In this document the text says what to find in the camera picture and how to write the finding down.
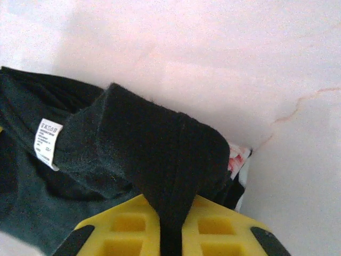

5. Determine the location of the white table cover sheet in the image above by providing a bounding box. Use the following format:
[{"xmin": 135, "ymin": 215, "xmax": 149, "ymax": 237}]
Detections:
[{"xmin": 0, "ymin": 0, "xmax": 341, "ymax": 256}]

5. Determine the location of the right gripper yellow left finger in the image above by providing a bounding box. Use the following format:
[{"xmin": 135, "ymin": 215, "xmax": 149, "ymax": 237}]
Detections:
[{"xmin": 52, "ymin": 194, "xmax": 164, "ymax": 256}]

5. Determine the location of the black printed t-shirt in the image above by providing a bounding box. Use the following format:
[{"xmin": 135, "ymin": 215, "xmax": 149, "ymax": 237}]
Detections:
[{"xmin": 0, "ymin": 66, "xmax": 253, "ymax": 256}]

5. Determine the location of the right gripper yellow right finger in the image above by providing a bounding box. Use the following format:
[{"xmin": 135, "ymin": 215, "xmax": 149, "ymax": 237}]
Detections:
[{"xmin": 180, "ymin": 195, "xmax": 293, "ymax": 256}]

